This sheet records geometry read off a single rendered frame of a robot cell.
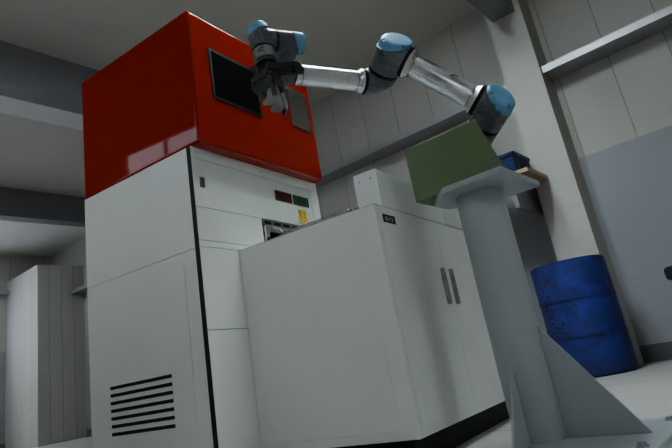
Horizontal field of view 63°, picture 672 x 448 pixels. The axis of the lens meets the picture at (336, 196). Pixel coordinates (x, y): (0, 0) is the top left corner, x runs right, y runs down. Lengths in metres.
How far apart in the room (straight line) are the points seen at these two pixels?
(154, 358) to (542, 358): 1.35
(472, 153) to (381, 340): 0.68
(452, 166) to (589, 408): 0.83
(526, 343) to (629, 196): 3.01
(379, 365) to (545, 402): 0.50
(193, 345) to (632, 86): 3.88
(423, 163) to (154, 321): 1.16
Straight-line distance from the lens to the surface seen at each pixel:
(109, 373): 2.44
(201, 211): 2.11
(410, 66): 2.04
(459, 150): 1.90
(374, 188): 1.92
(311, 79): 2.01
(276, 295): 2.05
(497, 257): 1.83
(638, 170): 4.72
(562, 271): 4.05
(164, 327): 2.17
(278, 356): 2.05
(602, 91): 4.94
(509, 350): 1.82
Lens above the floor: 0.31
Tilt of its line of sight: 18 degrees up
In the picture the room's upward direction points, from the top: 10 degrees counter-clockwise
